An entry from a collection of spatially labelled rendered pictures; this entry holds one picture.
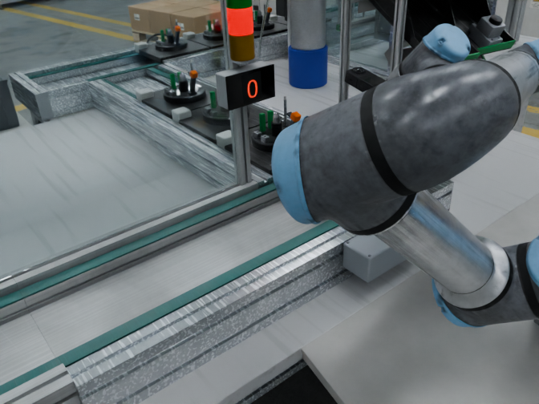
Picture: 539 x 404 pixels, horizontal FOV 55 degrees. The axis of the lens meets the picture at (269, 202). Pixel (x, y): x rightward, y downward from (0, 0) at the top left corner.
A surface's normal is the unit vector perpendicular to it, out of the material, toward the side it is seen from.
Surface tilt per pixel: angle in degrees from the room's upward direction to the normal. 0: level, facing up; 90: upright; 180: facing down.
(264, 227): 0
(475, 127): 73
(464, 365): 0
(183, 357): 90
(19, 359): 0
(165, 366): 90
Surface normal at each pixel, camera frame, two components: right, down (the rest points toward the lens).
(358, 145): -0.59, 0.14
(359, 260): -0.78, 0.35
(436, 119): 0.01, -0.06
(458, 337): -0.04, -0.85
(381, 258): 0.62, 0.39
